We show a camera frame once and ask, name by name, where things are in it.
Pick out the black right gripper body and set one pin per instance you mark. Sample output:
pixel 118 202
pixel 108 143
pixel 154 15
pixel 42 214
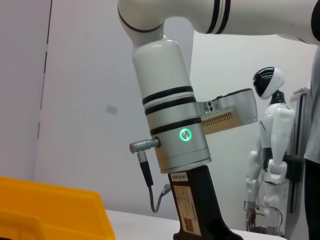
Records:
pixel 195 200

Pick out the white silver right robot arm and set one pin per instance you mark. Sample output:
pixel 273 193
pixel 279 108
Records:
pixel 162 75

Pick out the white humanoid robot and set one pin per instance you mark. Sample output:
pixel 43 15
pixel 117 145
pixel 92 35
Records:
pixel 277 125

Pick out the person in grey shirt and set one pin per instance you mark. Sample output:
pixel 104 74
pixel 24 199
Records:
pixel 313 125

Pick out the yellow plastic bin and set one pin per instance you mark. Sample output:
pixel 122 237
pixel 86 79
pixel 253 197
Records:
pixel 55 215

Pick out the right wrist camera housing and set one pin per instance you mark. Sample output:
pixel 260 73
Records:
pixel 232 107

